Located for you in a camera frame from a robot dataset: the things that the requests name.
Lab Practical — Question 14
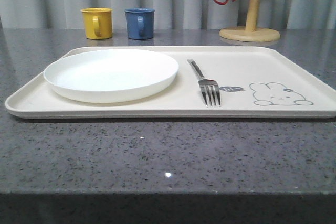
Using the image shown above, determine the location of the cream rabbit serving tray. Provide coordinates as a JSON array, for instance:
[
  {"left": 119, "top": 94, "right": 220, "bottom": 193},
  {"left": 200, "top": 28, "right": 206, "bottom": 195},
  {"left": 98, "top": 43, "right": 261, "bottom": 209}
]
[{"left": 5, "top": 46, "right": 335, "bottom": 119}]

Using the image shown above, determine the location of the blue enamel mug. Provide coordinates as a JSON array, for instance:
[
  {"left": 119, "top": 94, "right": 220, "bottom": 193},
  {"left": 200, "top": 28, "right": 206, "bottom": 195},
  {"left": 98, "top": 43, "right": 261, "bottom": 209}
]
[{"left": 125, "top": 8, "right": 155, "bottom": 40}]

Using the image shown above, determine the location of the grey pleated curtain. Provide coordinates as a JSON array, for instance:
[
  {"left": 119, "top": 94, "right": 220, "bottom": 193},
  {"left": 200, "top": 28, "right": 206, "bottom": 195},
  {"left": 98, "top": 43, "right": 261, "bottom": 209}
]
[{"left": 1, "top": 0, "right": 335, "bottom": 29}]

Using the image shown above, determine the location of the yellow enamel mug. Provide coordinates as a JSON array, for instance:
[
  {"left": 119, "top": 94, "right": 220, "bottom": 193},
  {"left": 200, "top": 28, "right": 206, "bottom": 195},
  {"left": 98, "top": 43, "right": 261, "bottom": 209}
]
[{"left": 80, "top": 7, "right": 113, "bottom": 40}]

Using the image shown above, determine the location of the white round plate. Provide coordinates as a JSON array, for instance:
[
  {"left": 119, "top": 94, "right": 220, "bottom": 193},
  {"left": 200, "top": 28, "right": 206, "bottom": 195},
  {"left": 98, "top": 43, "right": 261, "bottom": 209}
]
[{"left": 43, "top": 49, "right": 179, "bottom": 103}]

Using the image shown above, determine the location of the wooden mug tree stand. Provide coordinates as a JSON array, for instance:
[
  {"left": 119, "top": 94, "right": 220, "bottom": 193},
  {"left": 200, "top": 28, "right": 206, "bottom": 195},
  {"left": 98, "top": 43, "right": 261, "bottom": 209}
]
[{"left": 219, "top": 0, "right": 280, "bottom": 42}]

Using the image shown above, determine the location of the silver metal fork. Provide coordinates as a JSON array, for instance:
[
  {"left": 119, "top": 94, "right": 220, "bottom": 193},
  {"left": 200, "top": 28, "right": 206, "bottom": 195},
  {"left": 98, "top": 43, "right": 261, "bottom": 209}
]
[{"left": 187, "top": 59, "right": 221, "bottom": 107}]

